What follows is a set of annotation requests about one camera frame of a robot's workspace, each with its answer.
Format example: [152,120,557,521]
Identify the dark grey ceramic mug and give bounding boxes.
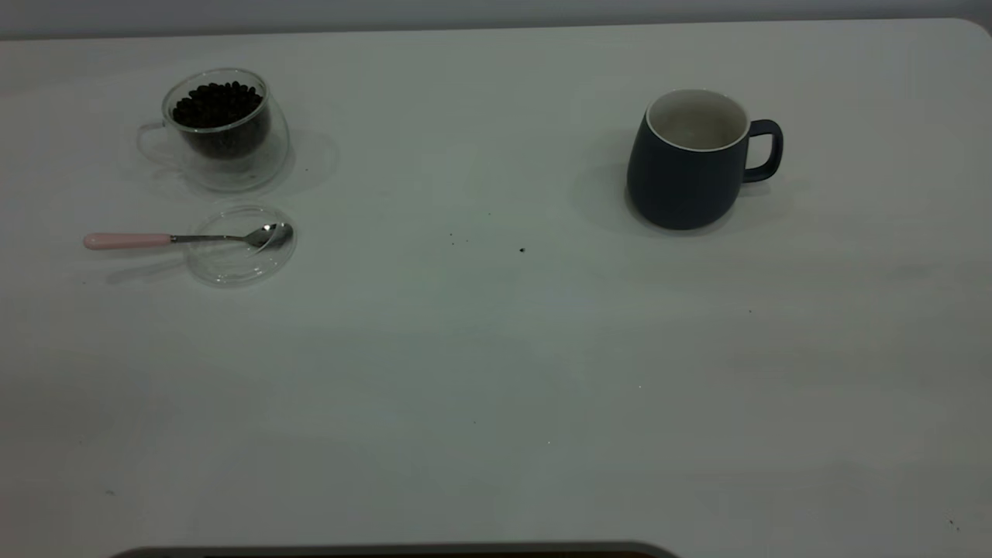
[626,88,784,231]

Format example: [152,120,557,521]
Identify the pink-handled metal spoon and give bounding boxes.
[83,223,294,251]

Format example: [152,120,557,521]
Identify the clear glass lid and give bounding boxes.
[184,203,298,288]

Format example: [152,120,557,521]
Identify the dark coffee beans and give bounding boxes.
[171,81,270,160]

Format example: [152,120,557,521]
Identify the clear double-wall glass cup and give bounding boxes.
[136,67,291,193]

